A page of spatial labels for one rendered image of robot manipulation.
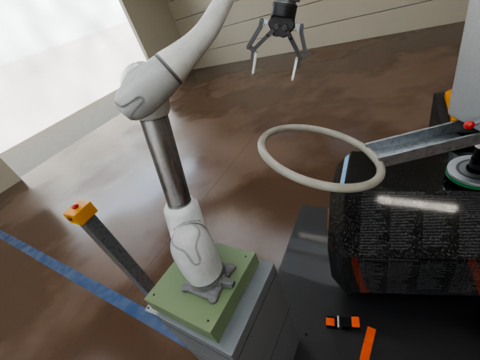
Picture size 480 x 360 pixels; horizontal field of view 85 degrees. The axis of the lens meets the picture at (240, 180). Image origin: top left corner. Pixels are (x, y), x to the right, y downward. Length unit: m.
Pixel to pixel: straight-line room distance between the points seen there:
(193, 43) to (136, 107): 0.23
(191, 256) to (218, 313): 0.24
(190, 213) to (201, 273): 0.24
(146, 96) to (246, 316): 0.86
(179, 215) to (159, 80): 0.55
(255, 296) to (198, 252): 0.33
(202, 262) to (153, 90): 0.60
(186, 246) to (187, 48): 0.63
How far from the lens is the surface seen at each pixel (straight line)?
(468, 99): 1.30
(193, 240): 0.97
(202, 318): 1.10
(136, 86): 0.78
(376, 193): 1.44
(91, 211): 1.75
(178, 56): 0.78
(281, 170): 0.89
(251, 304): 1.16
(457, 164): 1.53
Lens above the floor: 1.80
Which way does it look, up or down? 35 degrees down
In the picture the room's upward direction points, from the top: 20 degrees counter-clockwise
